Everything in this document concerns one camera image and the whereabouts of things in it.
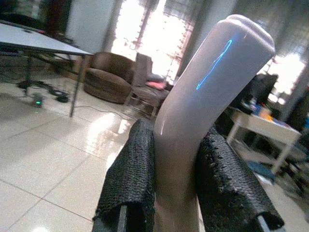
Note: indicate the white low coffee table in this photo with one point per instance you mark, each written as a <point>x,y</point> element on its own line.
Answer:
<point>263,130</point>

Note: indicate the pink cushion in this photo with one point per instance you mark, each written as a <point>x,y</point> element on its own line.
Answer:
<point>156,84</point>

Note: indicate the small device with green light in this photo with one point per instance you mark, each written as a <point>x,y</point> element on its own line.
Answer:
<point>37,101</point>

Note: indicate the grey upholstered chair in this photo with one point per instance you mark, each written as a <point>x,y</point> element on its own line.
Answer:
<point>149,89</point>

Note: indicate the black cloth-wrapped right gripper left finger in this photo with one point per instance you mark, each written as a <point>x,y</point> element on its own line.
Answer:
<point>130,174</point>

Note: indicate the white folding table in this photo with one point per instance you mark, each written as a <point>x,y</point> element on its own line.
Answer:
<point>46,46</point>

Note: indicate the brown round armchair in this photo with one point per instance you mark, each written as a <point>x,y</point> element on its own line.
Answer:
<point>109,77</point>

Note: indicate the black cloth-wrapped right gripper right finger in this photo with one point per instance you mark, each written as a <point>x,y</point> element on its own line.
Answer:
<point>229,174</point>

